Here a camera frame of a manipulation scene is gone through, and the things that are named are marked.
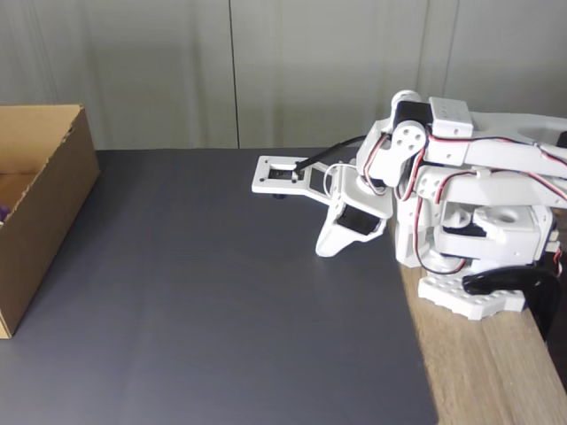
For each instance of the pink purple bumpy ball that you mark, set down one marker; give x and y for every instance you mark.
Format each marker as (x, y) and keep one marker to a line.
(3, 213)

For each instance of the brown cardboard box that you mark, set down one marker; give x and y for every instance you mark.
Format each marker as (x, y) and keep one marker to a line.
(44, 248)

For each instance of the dark grey table mat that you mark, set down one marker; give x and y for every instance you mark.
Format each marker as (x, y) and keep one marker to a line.
(199, 310)

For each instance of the black table clamp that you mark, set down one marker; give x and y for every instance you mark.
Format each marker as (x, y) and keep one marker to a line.
(540, 292)

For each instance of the white panelled cabinet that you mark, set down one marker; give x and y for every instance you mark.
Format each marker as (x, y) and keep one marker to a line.
(133, 66)

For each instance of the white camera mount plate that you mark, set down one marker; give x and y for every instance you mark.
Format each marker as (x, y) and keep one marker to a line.
(260, 180)

